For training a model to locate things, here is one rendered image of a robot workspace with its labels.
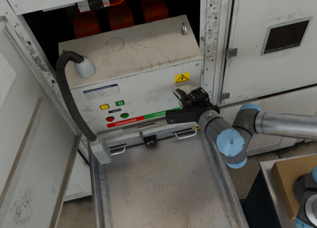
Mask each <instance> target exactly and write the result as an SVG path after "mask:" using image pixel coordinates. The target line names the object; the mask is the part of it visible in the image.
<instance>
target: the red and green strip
mask: <svg viewBox="0 0 317 228"><path fill-rule="evenodd" d="M177 109H181V107H178V108H174V109H170V110H177ZM165 114H166V110H165V111H161V112H156V113H152V114H148V115H144V116H140V117H136V118H131V119H127V120H122V121H119V122H114V123H110V124H107V126H108V128H110V127H116V126H119V125H124V124H128V123H132V122H136V121H140V120H144V119H149V118H153V117H158V116H162V115H165Z"/></svg>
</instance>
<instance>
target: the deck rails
mask: <svg viewBox="0 0 317 228"><path fill-rule="evenodd" d="M199 133H200V136H201V139H202V142H203V145H204V148H205V150H206V153H207V156H208V159H209V162H210V165H211V168H212V171H213V174H214V177H215V180H216V183H217V186H218V189H219V192H220V195H221V197H222V200H223V203H224V206H225V210H226V213H227V215H228V218H229V221H230V224H231V227H232V228H244V225H243V222H242V219H241V217H240V214H239V211H238V208H237V206H236V203H235V200H234V197H233V194H232V192H231V189H230V186H229V184H228V181H227V178H226V176H225V172H224V170H223V167H222V164H221V161H220V159H219V156H218V153H217V151H216V148H215V145H214V143H213V142H212V141H211V140H210V139H209V137H208V136H207V135H206V134H205V133H204V132H203V131H202V130H201V129H199ZM92 164H93V174H94V184H95V194H96V204H97V214H98V225H99V228H111V224H110V216H109V208H108V197H107V189H106V180H105V172H104V164H100V162H99V161H98V160H97V158H96V157H95V155H94V154H93V153H92Z"/></svg>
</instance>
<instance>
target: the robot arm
mask: <svg viewBox="0 0 317 228"><path fill-rule="evenodd" d="M189 88H190V85H188V84H187V85H184V86H181V87H173V94H174V96H175V98H176V99H177V101H178V103H179V104H180V106H181V107H182V109H177V110H167V111H166V115H165V117H166V120H167V123H168V124H178V123H188V122H196V123H197V124H198V126H199V127H200V129H201V130H202V131H203V132H204V133H205V134H206V135H207V136H208V137H209V139H210V140H211V141H212V142H213V143H214V145H215V146H216V148H217V149H218V151H219V153H220V154H221V156H222V159H223V161H224V162H225V163H226V164H227V165H228V166H229V167H231V168H233V169H237V168H241V167H242V166H244V165H245V163H246V161H247V153H246V150H247V148H248V145H249V143H250V140H251V138H252V136H253V134H254V133H256V134H264V135H274V136H281V137H288V138H296V139H303V140H310V141H317V115H307V114H294V113H280V112H267V111H262V110H261V108H260V107H259V106H257V105H255V104H254V105H253V104H252V103H245V104H243V105H242V106H241V108H240V110H239V111H238V112H237V115H236V118H235V120H234V122H233V124H232V126H231V125H230V124H229V123H228V122H227V121H226V120H224V119H223V118H222V117H221V116H220V114H219V107H218V106H217V105H216V106H214V105H213V104H212V103H211V102H210V98H209V94H208V93H207V92H206V91H204V90H203V89H202V88H201V87H199V88H197V89H194V90H192V91H191V92H189V91H188V89H189ZM203 91H204V92H205V93H204V92H203ZM207 99H208V100H207ZM292 190H293V194H294V197H295V199H296V200H297V201H298V203H299V204H300V206H299V209H298V213H297V216H296V217H295V218H296V219H295V225H296V226H297V227H298V228H317V166H315V167H314V168H313V170H312V171H311V172H310V173H305V174H302V175H300V176H299V177H298V178H297V179H296V180H295V181H294V183H293V187H292Z"/></svg>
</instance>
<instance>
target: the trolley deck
mask: <svg viewBox="0 0 317 228"><path fill-rule="evenodd" d="M87 143H88V154H89V165H90V176H91V187H92V203H93V214H94V224H95V228H99V225H98V214H97V204H96V194H95V184H94V174H93V164H92V150H91V147H90V140H89V139H87ZM215 148H216V146H215ZM216 151H217V153H218V156H219V159H220V161H221V164H222V167H223V170H224V172H225V176H226V178H227V181H228V184H229V186H230V189H231V192H232V194H233V197H234V200H235V203H236V206H237V208H238V211H239V214H240V217H241V219H242V222H243V225H244V228H249V225H248V223H247V220H246V218H245V215H244V212H243V210H242V207H241V204H240V201H239V199H238V196H237V193H236V191H235V188H234V185H233V183H232V180H231V177H230V175H229V172H228V169H227V167H226V164H225V162H224V161H223V159H222V156H221V154H220V153H219V151H218V149H217V148H216ZM104 172H105V180H106V189H107V197H108V208H109V216H110V224H111V228H232V227H231V224H230V221H229V218H228V215H227V213H226V210H225V206H224V203H223V200H222V197H221V195H220V192H219V189H218V186H217V183H216V180H215V177H214V174H213V171H212V168H211V165H210V162H209V159H208V156H207V153H206V150H205V148H204V145H203V142H202V139H201V136H200V133H199V130H197V134H196V135H194V136H190V137H187V138H182V139H178V138H177V137H176V135H172V136H168V137H164V138H160V139H157V143H155V144H152V145H146V146H145V144H144V143H140V144H135V145H131V146H127V147H125V152H123V153H120V154H116V155H111V162H110V163H106V164H104Z"/></svg>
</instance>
